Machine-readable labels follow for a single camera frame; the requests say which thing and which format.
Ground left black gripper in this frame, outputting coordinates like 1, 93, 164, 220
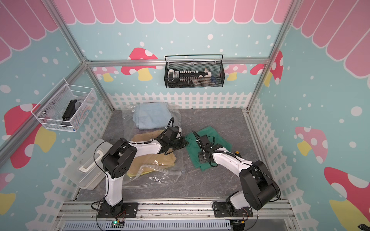
169, 136, 189, 150

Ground clear plastic vacuum bag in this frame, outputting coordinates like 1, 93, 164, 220
121, 102, 187, 189

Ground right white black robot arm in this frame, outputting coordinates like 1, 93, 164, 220
193, 132, 281, 213

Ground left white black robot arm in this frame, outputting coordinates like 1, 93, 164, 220
93, 117, 188, 218

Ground light blue folded garment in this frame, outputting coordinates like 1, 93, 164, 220
133, 103, 172, 130

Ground yellow black screwdriver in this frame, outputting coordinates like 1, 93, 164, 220
235, 151, 242, 158

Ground tan folded garment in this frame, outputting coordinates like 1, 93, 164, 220
127, 130, 176, 174

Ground yellow green folded garment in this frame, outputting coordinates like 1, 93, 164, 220
127, 169, 156, 178

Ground white black items in basket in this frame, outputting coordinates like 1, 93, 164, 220
164, 68, 217, 88

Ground translucent plastic storage box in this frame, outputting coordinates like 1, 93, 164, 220
64, 139, 112, 190

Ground small green circuit board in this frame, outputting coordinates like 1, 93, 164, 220
110, 220, 125, 229

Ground black part in white basket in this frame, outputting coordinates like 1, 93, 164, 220
62, 100, 77, 121

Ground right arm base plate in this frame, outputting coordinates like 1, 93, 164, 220
212, 201, 253, 219

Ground black wire mesh basket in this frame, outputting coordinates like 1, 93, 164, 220
164, 54, 225, 88

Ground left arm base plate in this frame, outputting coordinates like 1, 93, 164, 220
97, 202, 139, 219

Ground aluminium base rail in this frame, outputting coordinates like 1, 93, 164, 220
51, 197, 299, 231

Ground white wire mesh basket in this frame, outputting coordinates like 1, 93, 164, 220
31, 79, 98, 132

